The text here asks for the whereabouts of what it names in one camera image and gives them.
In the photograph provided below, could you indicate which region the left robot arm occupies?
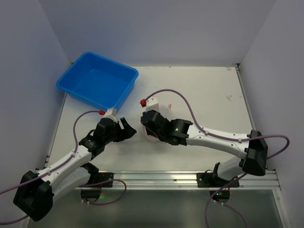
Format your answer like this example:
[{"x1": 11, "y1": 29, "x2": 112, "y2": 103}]
[{"x1": 13, "y1": 115, "x2": 136, "y2": 221}]

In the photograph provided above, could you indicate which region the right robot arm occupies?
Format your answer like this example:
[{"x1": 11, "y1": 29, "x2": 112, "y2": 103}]
[{"x1": 141, "y1": 110, "x2": 268, "y2": 187}]

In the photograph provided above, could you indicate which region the base mount plate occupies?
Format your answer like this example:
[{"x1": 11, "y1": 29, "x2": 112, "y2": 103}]
[
  {"x1": 196, "y1": 170, "x2": 215, "y2": 188},
  {"x1": 96, "y1": 172, "x2": 114, "y2": 188}
]

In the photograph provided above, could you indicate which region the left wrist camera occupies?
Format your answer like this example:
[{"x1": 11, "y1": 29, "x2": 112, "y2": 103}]
[{"x1": 99, "y1": 107, "x2": 118, "y2": 123}]

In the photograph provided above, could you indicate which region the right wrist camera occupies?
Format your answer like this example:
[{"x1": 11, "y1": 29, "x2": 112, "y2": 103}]
[{"x1": 140, "y1": 96, "x2": 159, "y2": 113}]

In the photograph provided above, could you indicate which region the aluminium rail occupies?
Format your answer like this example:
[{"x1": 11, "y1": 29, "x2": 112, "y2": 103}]
[{"x1": 73, "y1": 170, "x2": 278, "y2": 190}]

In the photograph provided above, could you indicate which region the white mesh laundry bag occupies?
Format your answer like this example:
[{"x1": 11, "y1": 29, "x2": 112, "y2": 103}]
[{"x1": 142, "y1": 104, "x2": 174, "y2": 143}]

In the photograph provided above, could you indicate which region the blue plastic bin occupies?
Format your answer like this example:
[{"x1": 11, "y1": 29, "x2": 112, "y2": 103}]
[{"x1": 56, "y1": 52, "x2": 139, "y2": 111}]

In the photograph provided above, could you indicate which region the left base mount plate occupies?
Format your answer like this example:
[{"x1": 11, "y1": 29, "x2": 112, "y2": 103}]
[{"x1": 96, "y1": 172, "x2": 114, "y2": 188}]

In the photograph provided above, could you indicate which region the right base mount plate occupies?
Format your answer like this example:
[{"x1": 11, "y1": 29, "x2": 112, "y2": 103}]
[{"x1": 196, "y1": 170, "x2": 215, "y2": 188}]

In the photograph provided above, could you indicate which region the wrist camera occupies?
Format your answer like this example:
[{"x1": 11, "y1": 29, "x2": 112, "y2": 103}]
[
  {"x1": 140, "y1": 96, "x2": 159, "y2": 113},
  {"x1": 99, "y1": 107, "x2": 118, "y2": 123}
]

